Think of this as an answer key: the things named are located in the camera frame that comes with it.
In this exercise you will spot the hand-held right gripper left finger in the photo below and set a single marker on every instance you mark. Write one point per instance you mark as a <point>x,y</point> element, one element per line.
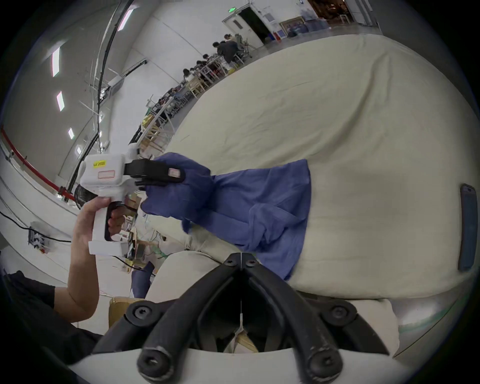
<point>210,296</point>

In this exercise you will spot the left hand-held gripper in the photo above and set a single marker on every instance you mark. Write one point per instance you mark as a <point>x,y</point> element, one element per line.
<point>103,172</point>

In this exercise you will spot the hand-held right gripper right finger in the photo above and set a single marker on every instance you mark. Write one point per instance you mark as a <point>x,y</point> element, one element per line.
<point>273,296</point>

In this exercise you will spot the dark blue shirt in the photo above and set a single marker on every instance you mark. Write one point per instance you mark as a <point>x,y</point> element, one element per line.
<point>255,210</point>

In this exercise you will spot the person's left forearm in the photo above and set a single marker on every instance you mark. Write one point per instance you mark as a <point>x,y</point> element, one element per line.
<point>80,288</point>

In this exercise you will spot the person's left hand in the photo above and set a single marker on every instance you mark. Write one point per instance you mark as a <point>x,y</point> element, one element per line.
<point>84,228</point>

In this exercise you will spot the row of tables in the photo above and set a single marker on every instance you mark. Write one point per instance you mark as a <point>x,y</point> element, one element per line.
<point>157,125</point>

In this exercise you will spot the brown carton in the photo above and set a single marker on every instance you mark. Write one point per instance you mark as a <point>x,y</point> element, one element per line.
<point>118,311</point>

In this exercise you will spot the grey power box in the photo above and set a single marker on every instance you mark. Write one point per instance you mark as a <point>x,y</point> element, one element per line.
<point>37,238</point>

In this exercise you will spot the group of people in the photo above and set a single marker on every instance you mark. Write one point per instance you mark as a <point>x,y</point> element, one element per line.
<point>228,48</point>

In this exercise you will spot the bed with beige sheet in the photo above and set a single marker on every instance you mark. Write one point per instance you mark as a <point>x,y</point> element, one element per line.
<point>337,131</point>

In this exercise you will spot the dark phone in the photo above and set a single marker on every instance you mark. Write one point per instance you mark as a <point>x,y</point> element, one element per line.
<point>468,228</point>

